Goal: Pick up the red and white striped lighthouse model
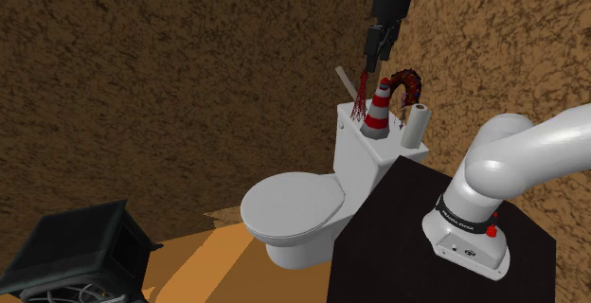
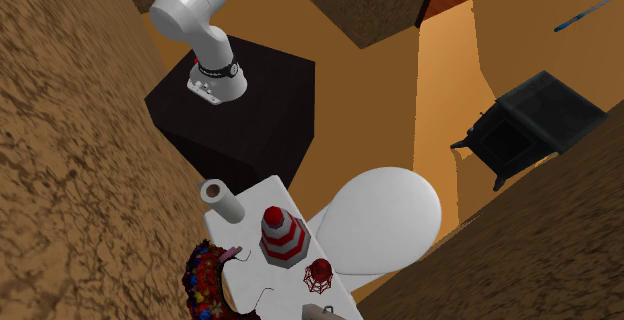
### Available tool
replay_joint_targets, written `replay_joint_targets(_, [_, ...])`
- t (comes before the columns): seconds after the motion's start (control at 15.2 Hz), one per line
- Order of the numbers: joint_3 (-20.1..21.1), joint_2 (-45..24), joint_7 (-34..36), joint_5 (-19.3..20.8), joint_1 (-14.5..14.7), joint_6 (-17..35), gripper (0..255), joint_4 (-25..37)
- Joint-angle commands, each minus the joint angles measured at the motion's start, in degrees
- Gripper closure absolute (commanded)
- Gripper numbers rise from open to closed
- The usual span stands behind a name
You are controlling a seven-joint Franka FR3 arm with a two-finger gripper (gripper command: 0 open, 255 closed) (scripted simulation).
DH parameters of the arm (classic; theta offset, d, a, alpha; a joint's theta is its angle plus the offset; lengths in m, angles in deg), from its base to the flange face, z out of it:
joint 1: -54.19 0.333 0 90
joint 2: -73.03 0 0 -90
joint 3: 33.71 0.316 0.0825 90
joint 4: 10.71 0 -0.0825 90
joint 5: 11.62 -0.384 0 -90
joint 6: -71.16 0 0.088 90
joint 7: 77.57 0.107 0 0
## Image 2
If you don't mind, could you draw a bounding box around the blue handled mop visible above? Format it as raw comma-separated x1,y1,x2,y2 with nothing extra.
553,0,624,34

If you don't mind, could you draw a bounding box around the white toilet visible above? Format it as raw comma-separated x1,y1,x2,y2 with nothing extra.
203,166,443,320

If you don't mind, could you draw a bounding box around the beige box with metal handle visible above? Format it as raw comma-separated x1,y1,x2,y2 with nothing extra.
301,303,348,320

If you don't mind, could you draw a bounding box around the black stove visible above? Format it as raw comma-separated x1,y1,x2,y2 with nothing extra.
449,70,611,192

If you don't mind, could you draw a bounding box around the white paper roll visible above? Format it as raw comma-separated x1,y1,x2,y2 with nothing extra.
197,178,246,225

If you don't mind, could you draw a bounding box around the multicoloured flower wreath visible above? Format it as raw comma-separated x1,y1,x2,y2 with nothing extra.
181,239,262,320

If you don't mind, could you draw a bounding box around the black robot stand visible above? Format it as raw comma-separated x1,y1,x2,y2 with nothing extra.
144,35,317,196

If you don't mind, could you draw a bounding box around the red white striped lighthouse figure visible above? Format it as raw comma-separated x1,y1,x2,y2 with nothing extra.
258,205,313,269

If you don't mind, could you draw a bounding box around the red wire lantern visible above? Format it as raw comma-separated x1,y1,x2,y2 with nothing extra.
303,258,335,295

